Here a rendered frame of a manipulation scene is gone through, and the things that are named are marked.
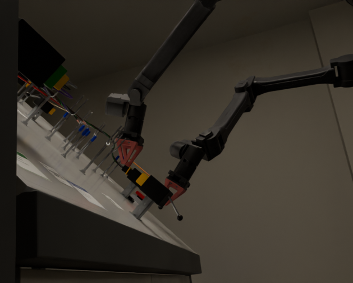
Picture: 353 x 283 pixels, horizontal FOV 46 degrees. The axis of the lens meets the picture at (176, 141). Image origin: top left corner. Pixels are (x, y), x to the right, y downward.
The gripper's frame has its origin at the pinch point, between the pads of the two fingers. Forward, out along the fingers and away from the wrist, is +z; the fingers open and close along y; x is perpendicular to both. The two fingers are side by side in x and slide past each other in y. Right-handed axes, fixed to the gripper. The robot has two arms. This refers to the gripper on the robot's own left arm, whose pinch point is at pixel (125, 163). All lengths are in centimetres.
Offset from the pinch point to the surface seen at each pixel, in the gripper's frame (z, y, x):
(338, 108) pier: -78, -158, 96
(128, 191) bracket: 8.6, -0.4, 2.5
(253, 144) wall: -49, -178, 43
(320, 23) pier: -144, -166, 77
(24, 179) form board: 13, 87, 14
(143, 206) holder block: 12.5, 30.3, 14.7
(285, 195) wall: -14, -171, 70
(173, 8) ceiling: -127, -136, -27
